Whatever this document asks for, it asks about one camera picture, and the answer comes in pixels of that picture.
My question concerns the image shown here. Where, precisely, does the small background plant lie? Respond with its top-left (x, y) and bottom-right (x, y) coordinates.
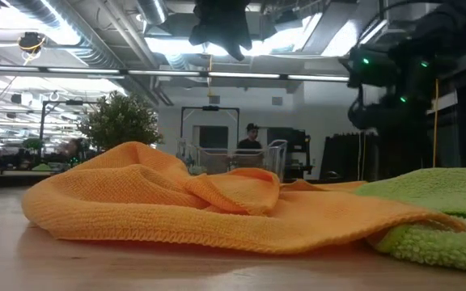
top-left (22, 137), bottom-right (44, 154)

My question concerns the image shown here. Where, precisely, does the black background cart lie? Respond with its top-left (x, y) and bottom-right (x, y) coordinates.
top-left (267, 127), bottom-right (313, 179)

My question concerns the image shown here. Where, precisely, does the small potted green plant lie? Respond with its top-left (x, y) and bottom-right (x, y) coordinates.
top-left (77, 91), bottom-right (164, 153)

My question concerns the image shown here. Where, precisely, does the black background gantry frame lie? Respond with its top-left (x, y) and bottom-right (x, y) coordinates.
top-left (180, 105), bottom-right (241, 150)
top-left (40, 99), bottom-right (96, 142)

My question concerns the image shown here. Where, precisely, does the green microfiber towel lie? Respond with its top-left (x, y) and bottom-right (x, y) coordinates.
top-left (354, 167), bottom-right (466, 275)

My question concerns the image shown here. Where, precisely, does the black background cabinet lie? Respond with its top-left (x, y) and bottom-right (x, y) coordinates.
top-left (320, 133), bottom-right (379, 182)

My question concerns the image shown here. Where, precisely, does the yellow hanging cable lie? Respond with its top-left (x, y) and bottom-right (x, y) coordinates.
top-left (432, 78), bottom-right (440, 169)

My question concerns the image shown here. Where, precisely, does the person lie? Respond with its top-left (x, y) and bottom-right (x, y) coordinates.
top-left (235, 122), bottom-right (264, 151)

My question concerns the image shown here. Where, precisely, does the clear plastic bin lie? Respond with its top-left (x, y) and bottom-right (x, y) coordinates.
top-left (175, 139), bottom-right (289, 182)

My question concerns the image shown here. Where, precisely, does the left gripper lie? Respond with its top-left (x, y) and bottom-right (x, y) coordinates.
top-left (188, 0), bottom-right (254, 63)

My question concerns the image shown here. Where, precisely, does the black ceiling cable reel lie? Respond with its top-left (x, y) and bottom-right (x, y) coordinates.
top-left (17, 32), bottom-right (47, 56)

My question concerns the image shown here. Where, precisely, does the silver ventilation duct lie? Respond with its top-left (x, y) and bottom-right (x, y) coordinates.
top-left (135, 0), bottom-right (169, 26)

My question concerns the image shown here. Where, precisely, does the long ceiling light strip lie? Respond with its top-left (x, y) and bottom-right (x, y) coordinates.
top-left (0, 66), bottom-right (350, 82)

